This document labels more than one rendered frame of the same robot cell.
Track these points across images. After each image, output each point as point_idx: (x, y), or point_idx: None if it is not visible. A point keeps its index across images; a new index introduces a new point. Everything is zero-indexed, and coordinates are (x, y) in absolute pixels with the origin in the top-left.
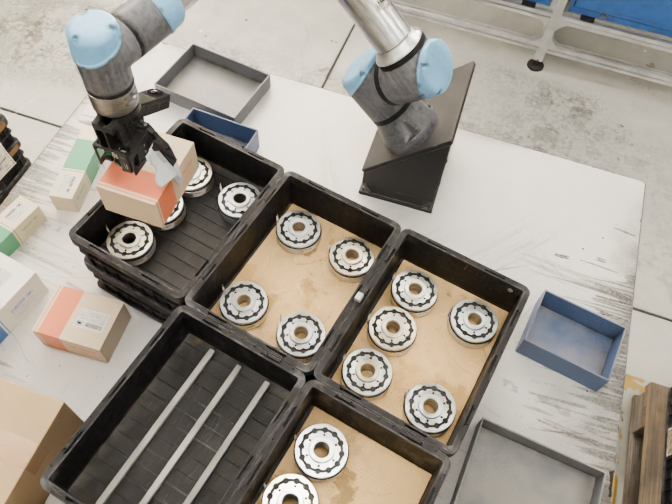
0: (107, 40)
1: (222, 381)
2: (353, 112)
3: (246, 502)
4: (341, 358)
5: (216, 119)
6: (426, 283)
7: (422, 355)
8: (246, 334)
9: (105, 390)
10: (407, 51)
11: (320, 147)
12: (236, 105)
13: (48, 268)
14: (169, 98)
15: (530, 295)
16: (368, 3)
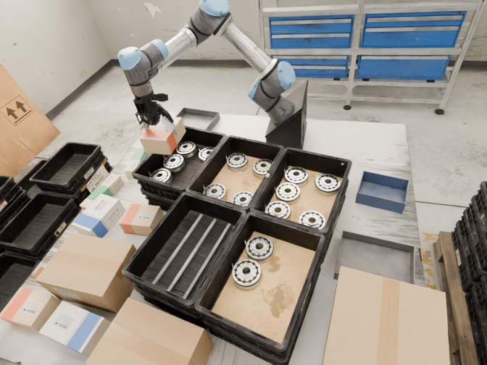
0: (134, 54)
1: (207, 227)
2: (259, 121)
3: (224, 273)
4: (264, 209)
5: None
6: (301, 171)
7: (305, 202)
8: (215, 198)
9: None
10: (271, 66)
11: (246, 136)
12: (205, 127)
13: (125, 202)
14: (167, 95)
15: (357, 178)
16: (250, 48)
